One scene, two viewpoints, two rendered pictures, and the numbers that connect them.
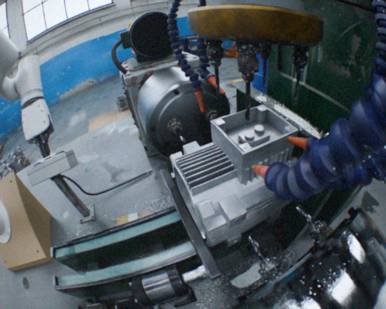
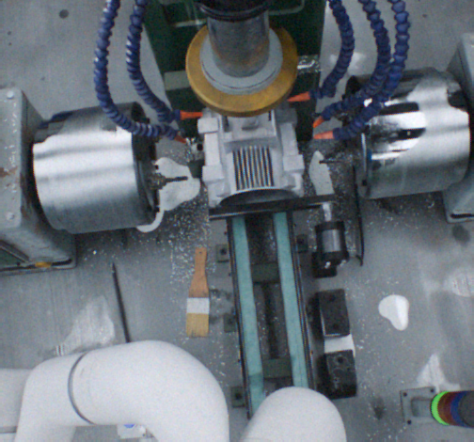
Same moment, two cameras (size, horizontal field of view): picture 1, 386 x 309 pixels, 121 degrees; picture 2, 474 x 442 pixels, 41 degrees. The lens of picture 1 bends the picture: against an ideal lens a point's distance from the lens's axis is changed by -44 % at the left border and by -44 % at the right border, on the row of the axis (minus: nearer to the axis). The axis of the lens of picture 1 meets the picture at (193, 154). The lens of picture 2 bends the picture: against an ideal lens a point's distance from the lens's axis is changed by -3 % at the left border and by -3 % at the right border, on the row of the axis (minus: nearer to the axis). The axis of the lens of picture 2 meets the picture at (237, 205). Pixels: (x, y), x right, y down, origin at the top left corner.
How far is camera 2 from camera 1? 1.01 m
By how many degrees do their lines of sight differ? 44
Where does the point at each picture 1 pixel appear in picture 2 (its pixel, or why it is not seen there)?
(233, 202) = (290, 160)
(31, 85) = not seen: hidden behind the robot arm
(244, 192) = (281, 149)
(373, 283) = (408, 110)
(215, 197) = (279, 171)
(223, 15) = (275, 102)
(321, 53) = not seen: outside the picture
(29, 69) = (12, 379)
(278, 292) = (374, 158)
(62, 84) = not seen: outside the picture
